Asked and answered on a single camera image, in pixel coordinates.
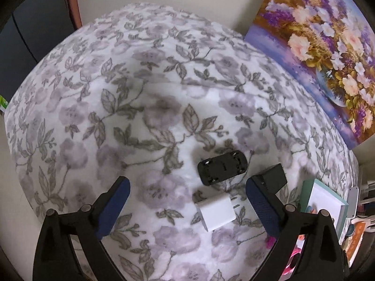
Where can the black toy car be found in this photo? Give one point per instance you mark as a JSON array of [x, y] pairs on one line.
[[222, 166]]

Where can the floral painting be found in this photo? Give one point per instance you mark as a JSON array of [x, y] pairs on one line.
[[322, 49]]

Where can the grey floral blanket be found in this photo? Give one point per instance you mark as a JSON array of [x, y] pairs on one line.
[[117, 123]]

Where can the green white packet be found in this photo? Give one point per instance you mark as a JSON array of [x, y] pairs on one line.
[[3, 104]]

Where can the white charger plug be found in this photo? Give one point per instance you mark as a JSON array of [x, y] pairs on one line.
[[216, 213]]

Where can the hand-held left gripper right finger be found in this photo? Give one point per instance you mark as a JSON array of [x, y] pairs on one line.
[[260, 207]]

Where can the teal rimmed white tray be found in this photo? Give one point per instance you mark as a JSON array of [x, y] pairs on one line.
[[322, 196]]

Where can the blue orange eraser case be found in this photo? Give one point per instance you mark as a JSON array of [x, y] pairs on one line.
[[312, 208]]

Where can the pink wrist watch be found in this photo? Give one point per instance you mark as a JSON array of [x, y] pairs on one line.
[[291, 262]]

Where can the dark cabinet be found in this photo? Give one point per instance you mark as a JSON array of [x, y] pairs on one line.
[[35, 35]]

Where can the orange printed packet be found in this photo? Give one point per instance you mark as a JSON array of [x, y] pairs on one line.
[[354, 240]]

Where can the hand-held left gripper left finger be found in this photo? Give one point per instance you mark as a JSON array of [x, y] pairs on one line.
[[114, 207]]

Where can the grey plastic strip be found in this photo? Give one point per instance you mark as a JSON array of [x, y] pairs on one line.
[[354, 202]]

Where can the black box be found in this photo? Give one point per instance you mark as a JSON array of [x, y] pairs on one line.
[[274, 178]]

